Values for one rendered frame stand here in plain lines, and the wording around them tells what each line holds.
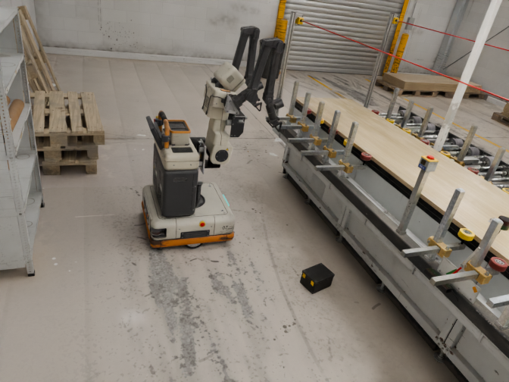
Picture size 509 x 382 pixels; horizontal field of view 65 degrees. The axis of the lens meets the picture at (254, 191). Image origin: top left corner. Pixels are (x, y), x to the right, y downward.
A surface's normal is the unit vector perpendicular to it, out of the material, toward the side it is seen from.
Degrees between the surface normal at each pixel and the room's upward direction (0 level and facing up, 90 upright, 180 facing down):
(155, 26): 90
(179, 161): 90
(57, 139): 90
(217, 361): 0
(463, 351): 89
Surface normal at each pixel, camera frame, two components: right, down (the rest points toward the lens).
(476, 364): -0.93, 0.04
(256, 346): 0.15, -0.86
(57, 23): 0.34, 0.50
